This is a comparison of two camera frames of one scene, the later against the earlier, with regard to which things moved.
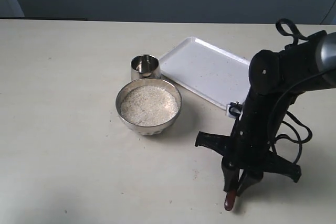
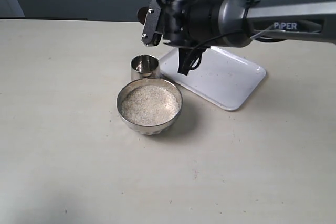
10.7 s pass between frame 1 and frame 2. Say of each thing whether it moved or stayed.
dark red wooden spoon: moved
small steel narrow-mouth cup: stayed
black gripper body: moved
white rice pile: stayed
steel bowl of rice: stayed
